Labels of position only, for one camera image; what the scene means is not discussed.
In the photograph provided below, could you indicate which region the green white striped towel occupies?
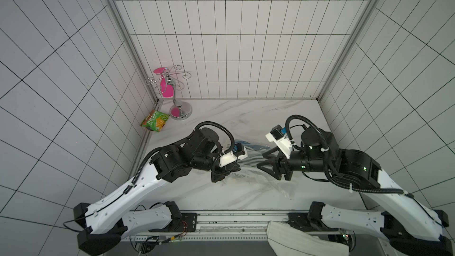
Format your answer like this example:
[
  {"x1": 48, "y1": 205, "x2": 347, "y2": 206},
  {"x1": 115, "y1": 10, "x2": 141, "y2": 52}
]
[{"x1": 238, "y1": 141, "x2": 271, "y2": 158}]

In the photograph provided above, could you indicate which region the clear plastic vacuum bag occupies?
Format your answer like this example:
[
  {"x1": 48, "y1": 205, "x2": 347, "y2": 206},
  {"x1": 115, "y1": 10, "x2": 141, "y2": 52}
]
[{"x1": 195, "y1": 157, "x2": 297, "y2": 200}]

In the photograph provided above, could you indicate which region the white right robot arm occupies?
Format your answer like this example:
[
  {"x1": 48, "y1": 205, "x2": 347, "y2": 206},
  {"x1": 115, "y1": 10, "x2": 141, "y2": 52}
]
[{"x1": 257, "y1": 114, "x2": 453, "y2": 256}]

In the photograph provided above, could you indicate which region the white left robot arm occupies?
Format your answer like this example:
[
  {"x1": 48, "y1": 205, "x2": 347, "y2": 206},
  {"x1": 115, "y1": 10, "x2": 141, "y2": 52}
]
[{"x1": 73, "y1": 121, "x2": 248, "y2": 256}]

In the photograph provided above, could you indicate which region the chrome cup holder stand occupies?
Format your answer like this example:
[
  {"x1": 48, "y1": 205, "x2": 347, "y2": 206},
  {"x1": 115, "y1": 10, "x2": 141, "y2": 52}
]
[{"x1": 145, "y1": 65, "x2": 193, "y2": 120}]

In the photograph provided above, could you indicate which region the green snack packet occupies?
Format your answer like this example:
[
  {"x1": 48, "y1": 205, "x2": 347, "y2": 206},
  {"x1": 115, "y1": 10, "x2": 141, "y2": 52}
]
[{"x1": 141, "y1": 110, "x2": 169, "y2": 132}]

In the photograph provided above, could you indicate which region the pink plastic scoop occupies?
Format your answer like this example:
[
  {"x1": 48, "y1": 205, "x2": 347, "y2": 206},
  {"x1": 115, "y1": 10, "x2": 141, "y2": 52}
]
[{"x1": 154, "y1": 68, "x2": 174, "y2": 98}]

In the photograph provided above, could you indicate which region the white striped cloth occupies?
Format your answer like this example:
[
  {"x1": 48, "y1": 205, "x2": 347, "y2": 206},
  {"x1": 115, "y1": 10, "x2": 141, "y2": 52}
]
[{"x1": 266, "y1": 222, "x2": 349, "y2": 256}]

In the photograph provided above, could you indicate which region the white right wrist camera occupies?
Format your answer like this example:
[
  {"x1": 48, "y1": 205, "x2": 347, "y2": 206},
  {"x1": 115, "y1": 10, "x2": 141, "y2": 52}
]
[{"x1": 265, "y1": 125, "x2": 294, "y2": 160}]

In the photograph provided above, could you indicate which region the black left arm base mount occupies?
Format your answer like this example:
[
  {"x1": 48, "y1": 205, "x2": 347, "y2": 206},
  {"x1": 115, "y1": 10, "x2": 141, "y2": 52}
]
[{"x1": 149, "y1": 201, "x2": 198, "y2": 233}]

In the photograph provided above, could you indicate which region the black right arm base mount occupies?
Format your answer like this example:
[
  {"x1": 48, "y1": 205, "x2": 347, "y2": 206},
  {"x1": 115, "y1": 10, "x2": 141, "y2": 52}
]
[{"x1": 287, "y1": 201, "x2": 338, "y2": 232}]

